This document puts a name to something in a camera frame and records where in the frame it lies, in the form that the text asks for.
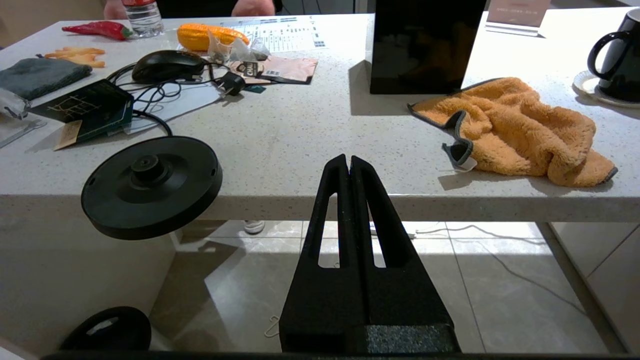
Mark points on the printed white menu sheet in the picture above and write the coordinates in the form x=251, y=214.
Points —
x=285, y=32

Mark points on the red chili pepper toy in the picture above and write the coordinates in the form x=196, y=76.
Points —
x=100, y=29

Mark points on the dark green card box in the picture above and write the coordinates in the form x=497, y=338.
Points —
x=85, y=107

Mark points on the orange fluffy towel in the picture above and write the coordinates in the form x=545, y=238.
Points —
x=520, y=130

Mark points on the beige QR code sign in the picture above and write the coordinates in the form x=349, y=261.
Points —
x=517, y=12

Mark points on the round grey coaster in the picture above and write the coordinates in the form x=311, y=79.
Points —
x=585, y=87

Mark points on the person in black shirt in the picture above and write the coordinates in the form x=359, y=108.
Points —
x=252, y=7

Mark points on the black round kettle base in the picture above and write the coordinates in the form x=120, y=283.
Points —
x=150, y=190

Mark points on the plain white paper sheet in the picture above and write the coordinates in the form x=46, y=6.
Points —
x=165, y=102

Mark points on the clear water bottle red cap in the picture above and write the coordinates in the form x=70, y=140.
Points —
x=144, y=17

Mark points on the pink flat packet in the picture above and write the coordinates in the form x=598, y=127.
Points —
x=290, y=70

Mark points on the black rounded floor object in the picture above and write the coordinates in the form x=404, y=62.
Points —
x=110, y=330

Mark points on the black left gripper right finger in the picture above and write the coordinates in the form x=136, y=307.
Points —
x=400, y=300

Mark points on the black mug white inside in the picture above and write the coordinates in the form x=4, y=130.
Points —
x=625, y=65

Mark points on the dark grey folded cloth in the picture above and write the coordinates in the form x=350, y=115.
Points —
x=40, y=75

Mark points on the black computer mouse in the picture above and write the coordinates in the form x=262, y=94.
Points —
x=167, y=66

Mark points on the black tissue box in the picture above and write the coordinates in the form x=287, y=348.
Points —
x=425, y=50

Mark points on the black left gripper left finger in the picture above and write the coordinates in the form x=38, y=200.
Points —
x=320, y=300

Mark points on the crumpled clear plastic bag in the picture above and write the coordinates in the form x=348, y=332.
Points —
x=10, y=102

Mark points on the yellow corn cob toy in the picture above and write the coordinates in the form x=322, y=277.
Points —
x=197, y=38

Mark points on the orange fries toy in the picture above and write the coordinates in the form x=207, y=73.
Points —
x=75, y=52

